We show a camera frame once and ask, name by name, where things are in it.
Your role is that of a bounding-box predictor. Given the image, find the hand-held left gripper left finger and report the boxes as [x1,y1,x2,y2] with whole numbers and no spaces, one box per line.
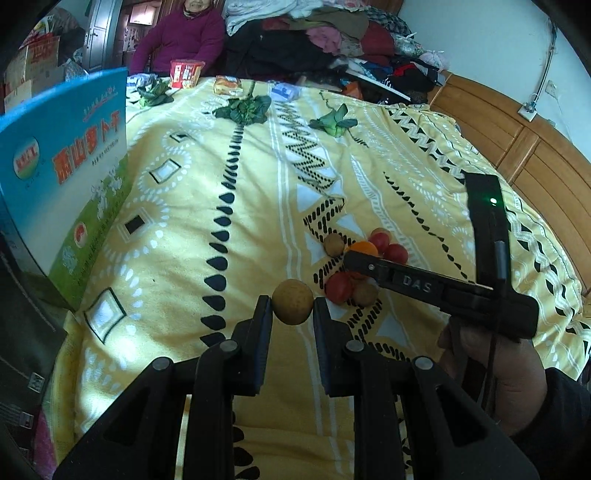
[53,295,274,480]

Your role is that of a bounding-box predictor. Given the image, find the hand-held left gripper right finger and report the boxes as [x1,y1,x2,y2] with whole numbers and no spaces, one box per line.
[313,298,541,480]

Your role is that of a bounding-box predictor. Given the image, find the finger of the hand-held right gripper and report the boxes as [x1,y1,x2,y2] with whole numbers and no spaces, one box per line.
[344,249,394,289]

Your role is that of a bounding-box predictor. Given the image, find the pile of red tomatoes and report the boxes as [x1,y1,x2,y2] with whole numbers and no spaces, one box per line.
[324,231,409,305]

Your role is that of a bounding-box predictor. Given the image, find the round brown potato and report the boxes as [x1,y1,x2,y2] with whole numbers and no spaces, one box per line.
[271,279,315,325]

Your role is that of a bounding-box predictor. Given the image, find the person's right forearm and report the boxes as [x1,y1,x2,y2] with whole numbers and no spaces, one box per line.
[508,367,591,480]

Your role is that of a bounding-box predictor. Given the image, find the person's right hand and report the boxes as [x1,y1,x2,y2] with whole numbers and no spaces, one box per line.
[438,319,549,435]

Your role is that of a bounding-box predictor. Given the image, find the yellow patterned blanket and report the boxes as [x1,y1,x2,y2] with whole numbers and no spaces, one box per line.
[51,76,591,480]

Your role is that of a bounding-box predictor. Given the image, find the green leafy vegetable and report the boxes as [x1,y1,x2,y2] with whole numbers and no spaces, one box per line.
[212,95,272,124]
[137,78,175,108]
[308,104,358,138]

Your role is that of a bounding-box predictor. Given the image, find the wooden headboard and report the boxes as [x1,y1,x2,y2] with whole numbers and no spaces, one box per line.
[427,71,591,301]

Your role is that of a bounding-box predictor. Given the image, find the packaged bread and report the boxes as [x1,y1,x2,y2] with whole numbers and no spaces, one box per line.
[213,76,243,96]

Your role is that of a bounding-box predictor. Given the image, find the pile of clothes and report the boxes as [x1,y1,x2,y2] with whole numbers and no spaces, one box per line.
[225,0,451,104]

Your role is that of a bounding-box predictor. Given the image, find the black printed box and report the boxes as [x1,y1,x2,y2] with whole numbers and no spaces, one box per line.
[0,231,77,416]

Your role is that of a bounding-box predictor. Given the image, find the blue and green printed box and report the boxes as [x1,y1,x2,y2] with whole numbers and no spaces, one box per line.
[0,67,134,312]

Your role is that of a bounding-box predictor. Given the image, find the red instant noodle cup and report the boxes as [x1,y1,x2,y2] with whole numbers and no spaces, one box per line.
[170,60,205,88]

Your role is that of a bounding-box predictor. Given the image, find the grey door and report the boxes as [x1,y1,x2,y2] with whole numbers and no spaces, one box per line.
[85,0,124,71]

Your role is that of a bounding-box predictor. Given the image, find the cardboard boxes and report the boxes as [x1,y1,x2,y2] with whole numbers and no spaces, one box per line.
[4,34,66,114]

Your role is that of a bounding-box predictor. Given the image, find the wall cable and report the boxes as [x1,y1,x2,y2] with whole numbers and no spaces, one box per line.
[530,18,558,108]

